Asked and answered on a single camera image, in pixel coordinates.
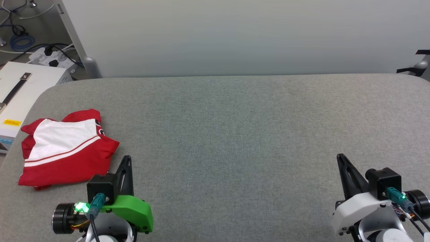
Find left black cable teal connector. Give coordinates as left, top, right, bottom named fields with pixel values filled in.
left=87, top=193, right=106, bottom=242

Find light grey partition panel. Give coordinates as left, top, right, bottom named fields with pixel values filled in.
left=55, top=0, right=430, bottom=79

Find grey partition foot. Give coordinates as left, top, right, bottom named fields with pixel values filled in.
left=82, top=56, right=102, bottom=79

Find blue coiled cable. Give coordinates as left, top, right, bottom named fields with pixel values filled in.
left=9, top=33, right=36, bottom=51

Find white power strip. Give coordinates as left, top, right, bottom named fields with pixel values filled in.
left=29, top=46, right=80, bottom=73

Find black floor cable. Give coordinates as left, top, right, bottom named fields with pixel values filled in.
left=0, top=42, right=81, bottom=68

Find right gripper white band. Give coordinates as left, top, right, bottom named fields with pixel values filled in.
left=331, top=154, right=430, bottom=235

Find white metal equipment case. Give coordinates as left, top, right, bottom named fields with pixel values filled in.
left=0, top=62, right=73, bottom=154

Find grey foot with black tape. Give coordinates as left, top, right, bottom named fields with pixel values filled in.
left=396, top=49, right=430, bottom=81

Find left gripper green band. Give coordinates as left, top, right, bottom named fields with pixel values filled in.
left=51, top=155, right=154, bottom=235

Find black strap handle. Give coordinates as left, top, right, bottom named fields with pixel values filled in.
left=0, top=72, right=32, bottom=112

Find white floor cable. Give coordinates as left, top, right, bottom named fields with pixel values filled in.
left=18, top=3, right=56, bottom=20

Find right black cable teal connector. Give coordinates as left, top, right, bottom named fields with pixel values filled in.
left=386, top=187, right=430, bottom=236

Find black cable teal connector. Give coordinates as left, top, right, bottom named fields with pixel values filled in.
left=386, top=187, right=430, bottom=236
left=87, top=193, right=106, bottom=242

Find red and white basketball jersey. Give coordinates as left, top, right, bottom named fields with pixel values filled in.
left=17, top=109, right=120, bottom=191

